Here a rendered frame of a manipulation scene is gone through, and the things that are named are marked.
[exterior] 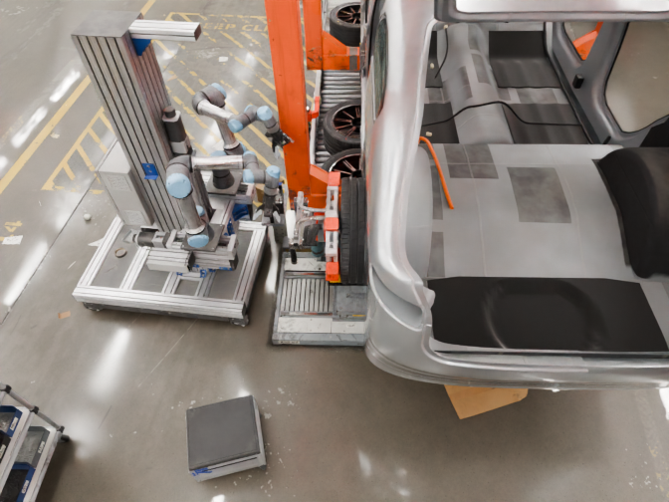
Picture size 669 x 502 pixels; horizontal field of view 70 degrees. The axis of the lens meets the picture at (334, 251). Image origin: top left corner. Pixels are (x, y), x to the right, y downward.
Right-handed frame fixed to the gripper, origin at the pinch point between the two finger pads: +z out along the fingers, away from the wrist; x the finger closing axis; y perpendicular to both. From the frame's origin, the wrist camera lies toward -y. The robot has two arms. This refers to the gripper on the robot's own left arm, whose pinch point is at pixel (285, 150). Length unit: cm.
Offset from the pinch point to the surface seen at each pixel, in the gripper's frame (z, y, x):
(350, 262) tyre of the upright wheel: 25, 73, -32
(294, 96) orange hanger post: -26.9, 3.1, 21.4
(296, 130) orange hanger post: -3.7, -0.8, 13.9
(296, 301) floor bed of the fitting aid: 101, 12, -59
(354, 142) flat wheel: 88, -37, 77
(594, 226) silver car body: 62, 163, 73
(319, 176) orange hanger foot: 41.2, -1.1, 13.2
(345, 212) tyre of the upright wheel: 7, 61, -14
